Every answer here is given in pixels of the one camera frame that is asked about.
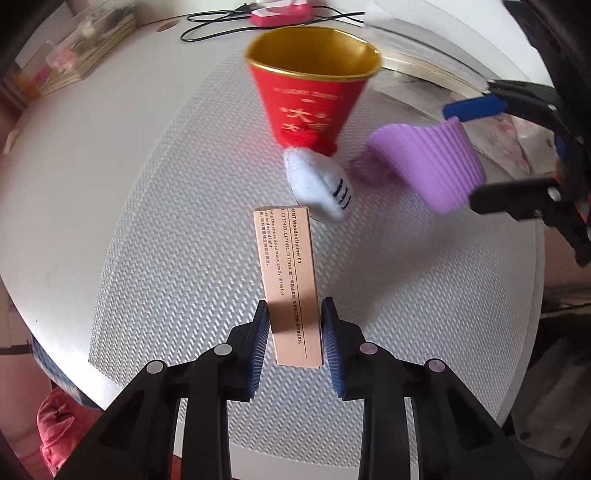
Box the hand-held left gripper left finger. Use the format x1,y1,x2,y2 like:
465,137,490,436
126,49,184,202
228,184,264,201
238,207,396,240
54,299,271,480

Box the white cat plush toy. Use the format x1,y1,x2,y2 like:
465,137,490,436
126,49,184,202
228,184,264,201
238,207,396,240
283,146,354,223

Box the pink white plastic packet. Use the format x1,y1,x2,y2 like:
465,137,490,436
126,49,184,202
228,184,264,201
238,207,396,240
501,113,560,174

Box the red gold paper cup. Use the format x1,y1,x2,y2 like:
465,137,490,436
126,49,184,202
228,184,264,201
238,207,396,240
244,26,382,156

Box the pink tape dispenser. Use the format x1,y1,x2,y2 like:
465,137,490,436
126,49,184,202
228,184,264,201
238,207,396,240
250,0,315,27

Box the white textured table mat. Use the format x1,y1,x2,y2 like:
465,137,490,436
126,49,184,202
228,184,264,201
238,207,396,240
88,44,548,457

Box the pink printed blanket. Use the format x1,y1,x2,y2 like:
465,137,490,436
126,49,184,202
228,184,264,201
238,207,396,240
36,387,109,480

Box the peach cardboard box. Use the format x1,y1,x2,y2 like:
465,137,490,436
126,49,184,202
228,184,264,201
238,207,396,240
253,205,324,369

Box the black cable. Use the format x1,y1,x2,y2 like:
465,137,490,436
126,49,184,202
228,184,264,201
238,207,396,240
154,1,370,43

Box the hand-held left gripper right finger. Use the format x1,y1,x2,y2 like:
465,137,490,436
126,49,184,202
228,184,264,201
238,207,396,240
320,296,514,480

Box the purple ribbed cup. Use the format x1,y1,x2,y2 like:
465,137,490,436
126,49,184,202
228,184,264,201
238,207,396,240
352,116,487,216

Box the open white book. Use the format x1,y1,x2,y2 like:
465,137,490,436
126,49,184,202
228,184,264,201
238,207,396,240
364,0,492,99

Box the stack of notebooks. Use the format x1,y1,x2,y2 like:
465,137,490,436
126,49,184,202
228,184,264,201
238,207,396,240
11,14,139,99

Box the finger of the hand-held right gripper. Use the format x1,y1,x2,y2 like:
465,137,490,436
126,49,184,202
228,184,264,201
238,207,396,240
468,176,565,221
442,79,583,160

